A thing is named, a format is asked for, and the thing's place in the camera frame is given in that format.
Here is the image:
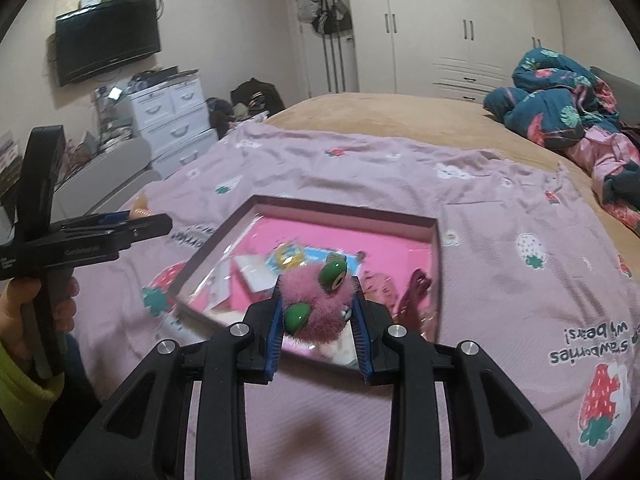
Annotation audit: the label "black wall television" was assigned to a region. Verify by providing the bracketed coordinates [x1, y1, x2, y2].
[54, 0, 163, 87]

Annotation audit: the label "person's left forearm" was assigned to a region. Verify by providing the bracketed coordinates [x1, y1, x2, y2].
[0, 332, 68, 480]

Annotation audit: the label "hanging bags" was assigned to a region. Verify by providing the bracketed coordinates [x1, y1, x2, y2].
[297, 0, 353, 36]

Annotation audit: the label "dark red hair claw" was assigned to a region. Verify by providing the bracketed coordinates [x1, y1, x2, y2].
[394, 268, 434, 332]

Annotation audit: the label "peach spiral hair tie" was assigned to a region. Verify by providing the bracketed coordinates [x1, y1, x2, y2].
[127, 197, 154, 222]

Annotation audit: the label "white drawer cabinet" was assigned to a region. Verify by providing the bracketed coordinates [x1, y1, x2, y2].
[127, 74, 221, 178]

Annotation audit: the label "black backpack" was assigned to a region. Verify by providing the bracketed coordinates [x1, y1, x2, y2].
[230, 78, 286, 116]

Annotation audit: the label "bed with tan sheet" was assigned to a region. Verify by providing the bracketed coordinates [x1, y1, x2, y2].
[262, 91, 640, 241]

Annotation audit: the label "white door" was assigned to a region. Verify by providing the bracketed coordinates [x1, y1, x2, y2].
[295, 0, 361, 97]

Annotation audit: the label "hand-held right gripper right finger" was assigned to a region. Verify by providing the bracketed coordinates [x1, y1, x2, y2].
[349, 290, 577, 480]

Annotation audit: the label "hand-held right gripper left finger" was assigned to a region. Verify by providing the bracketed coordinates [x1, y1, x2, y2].
[50, 292, 287, 480]

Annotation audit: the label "blue floral quilt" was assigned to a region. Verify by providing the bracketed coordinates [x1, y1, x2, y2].
[484, 49, 623, 150]

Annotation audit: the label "grey headboard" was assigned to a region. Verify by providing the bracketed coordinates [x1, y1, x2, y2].
[590, 66, 640, 128]

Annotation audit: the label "person's left hand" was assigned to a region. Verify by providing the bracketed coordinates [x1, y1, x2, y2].
[0, 276, 81, 345]

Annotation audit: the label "white earring card packet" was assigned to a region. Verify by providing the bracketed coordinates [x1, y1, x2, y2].
[231, 254, 282, 295]

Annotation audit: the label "grey sofa chair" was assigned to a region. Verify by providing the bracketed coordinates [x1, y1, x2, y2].
[52, 137, 162, 223]

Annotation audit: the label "yellow hair ring packet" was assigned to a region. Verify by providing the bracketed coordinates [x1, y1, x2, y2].
[266, 244, 305, 270]

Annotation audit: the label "white wardrobe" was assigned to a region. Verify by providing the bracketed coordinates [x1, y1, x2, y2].
[345, 0, 573, 103]

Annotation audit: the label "cluttered shelf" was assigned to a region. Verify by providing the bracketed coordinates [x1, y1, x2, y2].
[92, 85, 136, 153]

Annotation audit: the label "pink cardboard tray box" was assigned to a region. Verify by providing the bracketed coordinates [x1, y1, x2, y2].
[172, 194, 443, 371]

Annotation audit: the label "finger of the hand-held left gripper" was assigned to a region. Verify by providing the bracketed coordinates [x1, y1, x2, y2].
[112, 213, 174, 252]
[65, 211, 153, 231]

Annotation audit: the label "pink strawberry print blanket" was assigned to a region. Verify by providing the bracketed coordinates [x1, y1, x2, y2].
[65, 122, 640, 480]

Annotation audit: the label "pink floral pajamas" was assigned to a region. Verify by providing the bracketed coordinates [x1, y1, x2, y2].
[570, 127, 640, 238]

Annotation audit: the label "pink fuzzy hair clip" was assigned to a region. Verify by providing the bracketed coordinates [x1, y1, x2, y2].
[277, 254, 362, 347]

